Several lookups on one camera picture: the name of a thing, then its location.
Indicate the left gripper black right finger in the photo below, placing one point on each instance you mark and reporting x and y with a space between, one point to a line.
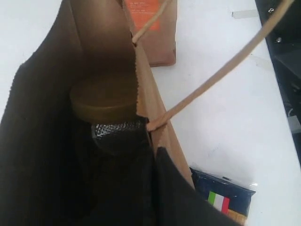
176 202

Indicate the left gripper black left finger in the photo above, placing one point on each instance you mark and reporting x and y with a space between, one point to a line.
127 199

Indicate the can with clear plastic lid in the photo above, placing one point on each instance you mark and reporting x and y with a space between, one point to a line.
120 138

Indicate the brown paper shopping bag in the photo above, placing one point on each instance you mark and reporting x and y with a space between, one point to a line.
51 170

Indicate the brown pouch with orange label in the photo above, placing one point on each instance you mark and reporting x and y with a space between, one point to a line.
159 41

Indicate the clear jar with gold lid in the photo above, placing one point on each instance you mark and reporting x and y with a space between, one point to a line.
105 99

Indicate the spaghetti packet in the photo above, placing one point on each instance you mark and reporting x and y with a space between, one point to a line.
227 197

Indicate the black metal frame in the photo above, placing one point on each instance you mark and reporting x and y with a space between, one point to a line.
284 45

